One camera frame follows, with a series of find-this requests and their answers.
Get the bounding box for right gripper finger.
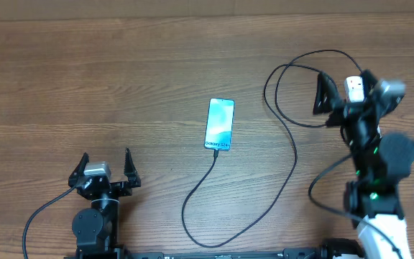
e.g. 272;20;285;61
313;72;342;115
360;69;379;97

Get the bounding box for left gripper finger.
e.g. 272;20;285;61
68;153;89;187
124;148;141;188

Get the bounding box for white power strip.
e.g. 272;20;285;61
344;76;364;103

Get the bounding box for black charging cable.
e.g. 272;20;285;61
180;49;364;249

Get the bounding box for smartphone with blue screen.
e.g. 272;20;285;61
204;99;235;150

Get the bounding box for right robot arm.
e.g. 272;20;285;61
312;70;414;258

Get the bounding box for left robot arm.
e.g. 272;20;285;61
68;149;141;258

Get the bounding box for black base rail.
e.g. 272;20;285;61
65;247;366;259

